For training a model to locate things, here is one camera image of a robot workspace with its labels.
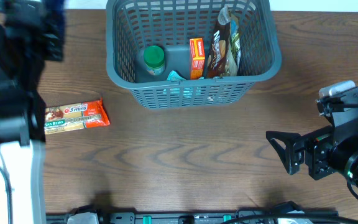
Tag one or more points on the San Remo spaghetti packet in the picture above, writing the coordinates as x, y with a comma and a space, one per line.
85, 115

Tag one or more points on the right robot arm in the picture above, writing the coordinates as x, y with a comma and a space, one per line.
325, 151

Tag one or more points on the orange Redoxon box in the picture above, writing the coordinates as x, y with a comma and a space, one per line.
197, 58

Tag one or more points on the Kleenex tissue multipack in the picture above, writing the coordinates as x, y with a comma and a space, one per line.
54, 29

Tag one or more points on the brown Nescafe Gold pouch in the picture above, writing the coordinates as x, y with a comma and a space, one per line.
225, 51

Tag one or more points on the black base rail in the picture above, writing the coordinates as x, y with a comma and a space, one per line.
92, 214

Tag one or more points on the green lid pesto jar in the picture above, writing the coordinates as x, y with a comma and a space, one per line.
154, 59

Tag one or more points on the grey plastic basket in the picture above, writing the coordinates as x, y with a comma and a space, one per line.
132, 26

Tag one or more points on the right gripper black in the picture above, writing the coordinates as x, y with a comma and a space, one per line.
299, 153

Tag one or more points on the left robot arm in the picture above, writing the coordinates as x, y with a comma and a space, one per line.
32, 34

